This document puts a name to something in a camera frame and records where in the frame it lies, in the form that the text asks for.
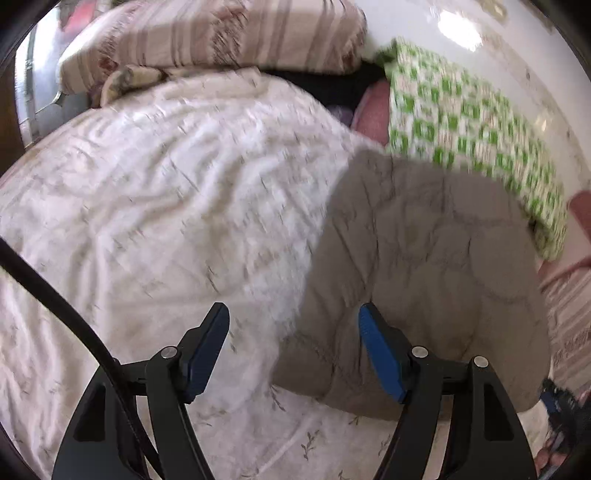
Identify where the dark cloth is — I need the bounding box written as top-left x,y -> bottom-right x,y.
261,60 -> 393,125

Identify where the black cable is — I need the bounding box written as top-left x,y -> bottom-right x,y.
0,237 -> 163,480

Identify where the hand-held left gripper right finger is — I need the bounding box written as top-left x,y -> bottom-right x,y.
359,302 -> 539,480

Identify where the grey quilted blanket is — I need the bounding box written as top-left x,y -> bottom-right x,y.
270,148 -> 552,421

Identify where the white leaf print quilt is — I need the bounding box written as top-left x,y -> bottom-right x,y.
0,67 -> 555,480

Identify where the green checked blanket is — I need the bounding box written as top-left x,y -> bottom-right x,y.
373,37 -> 568,259

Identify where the person's right hand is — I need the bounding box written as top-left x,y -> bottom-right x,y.
534,434 -> 570,478

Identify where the striped floral pillow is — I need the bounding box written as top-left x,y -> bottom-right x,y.
542,265 -> 591,386
58,0 -> 368,95

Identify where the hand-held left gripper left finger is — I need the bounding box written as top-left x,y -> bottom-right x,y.
51,302 -> 230,480

